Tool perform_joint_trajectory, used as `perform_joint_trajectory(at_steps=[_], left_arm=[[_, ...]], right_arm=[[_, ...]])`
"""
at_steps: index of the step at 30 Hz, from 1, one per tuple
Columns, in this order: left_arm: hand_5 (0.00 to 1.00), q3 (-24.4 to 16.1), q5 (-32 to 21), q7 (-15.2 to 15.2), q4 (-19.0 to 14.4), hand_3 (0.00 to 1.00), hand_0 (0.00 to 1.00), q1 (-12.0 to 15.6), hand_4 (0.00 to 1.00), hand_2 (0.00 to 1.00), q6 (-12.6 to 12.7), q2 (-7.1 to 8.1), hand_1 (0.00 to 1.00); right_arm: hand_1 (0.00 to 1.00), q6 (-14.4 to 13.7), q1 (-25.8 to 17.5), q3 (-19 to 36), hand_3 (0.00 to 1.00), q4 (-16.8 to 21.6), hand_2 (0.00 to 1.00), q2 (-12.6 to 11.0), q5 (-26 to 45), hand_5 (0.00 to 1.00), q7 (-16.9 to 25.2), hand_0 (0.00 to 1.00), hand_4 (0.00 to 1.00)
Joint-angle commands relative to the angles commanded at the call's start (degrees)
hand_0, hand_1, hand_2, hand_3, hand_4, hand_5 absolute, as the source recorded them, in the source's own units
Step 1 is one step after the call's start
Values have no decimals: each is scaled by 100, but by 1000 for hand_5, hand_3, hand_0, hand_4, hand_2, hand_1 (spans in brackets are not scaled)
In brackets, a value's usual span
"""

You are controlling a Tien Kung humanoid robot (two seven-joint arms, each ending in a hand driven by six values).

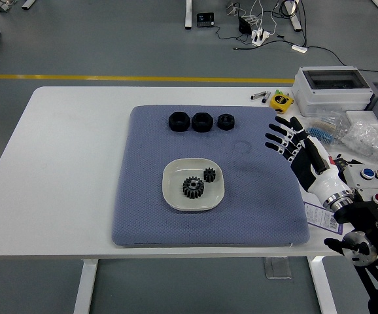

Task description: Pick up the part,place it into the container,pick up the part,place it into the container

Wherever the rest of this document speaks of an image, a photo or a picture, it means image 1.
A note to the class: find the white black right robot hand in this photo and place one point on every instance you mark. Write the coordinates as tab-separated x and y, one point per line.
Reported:
306	163

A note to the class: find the small black gear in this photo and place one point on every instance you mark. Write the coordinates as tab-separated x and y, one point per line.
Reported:
209	175

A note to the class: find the large black gear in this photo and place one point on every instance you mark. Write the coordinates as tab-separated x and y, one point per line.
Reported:
193	188

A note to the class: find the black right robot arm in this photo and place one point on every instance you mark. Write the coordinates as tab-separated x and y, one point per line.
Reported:
372	225

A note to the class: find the white flat box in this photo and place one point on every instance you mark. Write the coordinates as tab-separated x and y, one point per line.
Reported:
362	117

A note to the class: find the small black hex nut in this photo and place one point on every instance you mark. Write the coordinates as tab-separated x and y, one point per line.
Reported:
221	121

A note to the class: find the large black hex nut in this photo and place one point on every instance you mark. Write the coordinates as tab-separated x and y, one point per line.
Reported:
197	123
174	121

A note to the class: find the clear bag of blue resistors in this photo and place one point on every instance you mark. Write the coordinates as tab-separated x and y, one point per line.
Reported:
326	129

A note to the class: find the purple white label card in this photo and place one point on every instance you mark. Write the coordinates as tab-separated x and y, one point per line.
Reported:
318	214

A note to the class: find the yellow tape measure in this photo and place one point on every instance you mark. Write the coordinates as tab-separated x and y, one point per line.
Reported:
281	103

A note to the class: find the clear bag of white parts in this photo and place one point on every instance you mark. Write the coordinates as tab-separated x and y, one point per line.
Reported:
369	140

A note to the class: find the green small cap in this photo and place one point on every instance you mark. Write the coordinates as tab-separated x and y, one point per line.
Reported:
278	92

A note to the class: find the black silver marker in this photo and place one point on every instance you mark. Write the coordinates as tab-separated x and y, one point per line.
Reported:
266	97
257	95

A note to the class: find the white power adapter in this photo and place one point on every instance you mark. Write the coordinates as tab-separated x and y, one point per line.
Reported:
299	48

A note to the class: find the white square plate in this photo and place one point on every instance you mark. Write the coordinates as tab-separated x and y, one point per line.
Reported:
176	176

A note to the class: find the white power strip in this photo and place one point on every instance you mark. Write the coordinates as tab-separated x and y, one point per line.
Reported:
260	36

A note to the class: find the black power adapter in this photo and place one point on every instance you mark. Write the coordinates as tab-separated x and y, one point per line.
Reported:
244	25

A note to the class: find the blue-grey quilted mat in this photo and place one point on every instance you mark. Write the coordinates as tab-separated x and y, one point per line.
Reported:
143	196

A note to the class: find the black handheld device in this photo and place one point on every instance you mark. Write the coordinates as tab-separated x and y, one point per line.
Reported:
205	19

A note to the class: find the white table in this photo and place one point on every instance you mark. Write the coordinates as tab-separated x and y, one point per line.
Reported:
61	163

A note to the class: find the grey enclosure with clear lid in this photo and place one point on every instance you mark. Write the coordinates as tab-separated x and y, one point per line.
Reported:
326	95

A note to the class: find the clear plastic bracket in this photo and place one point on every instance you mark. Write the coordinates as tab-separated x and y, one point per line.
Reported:
277	268

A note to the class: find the metal bracket on floor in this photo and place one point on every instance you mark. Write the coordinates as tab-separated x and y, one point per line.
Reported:
6	6

